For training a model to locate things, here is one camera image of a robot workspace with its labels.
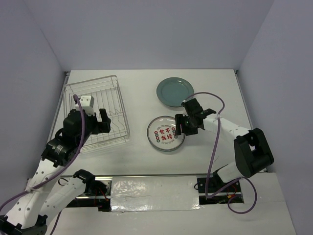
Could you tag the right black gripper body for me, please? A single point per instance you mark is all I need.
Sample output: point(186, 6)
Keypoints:
point(188, 125)

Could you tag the metal base rail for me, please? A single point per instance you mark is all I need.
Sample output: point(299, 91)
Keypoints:
point(100, 198)

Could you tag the teal green plate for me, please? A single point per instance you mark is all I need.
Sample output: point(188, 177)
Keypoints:
point(173, 91)

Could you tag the wire dish rack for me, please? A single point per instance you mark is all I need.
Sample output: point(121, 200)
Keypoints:
point(107, 95)

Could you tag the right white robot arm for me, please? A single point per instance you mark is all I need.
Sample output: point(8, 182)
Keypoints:
point(251, 149)

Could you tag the white plate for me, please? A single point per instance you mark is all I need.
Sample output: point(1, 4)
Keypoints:
point(166, 150)
point(161, 132)

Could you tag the silver foil sheet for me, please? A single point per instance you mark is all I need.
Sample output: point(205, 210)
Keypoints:
point(138, 194)

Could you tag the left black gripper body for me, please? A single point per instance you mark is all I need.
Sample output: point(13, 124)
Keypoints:
point(93, 127)

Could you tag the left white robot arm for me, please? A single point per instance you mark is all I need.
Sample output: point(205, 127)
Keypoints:
point(36, 207)

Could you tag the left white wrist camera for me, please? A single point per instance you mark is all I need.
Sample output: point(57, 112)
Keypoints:
point(84, 103)

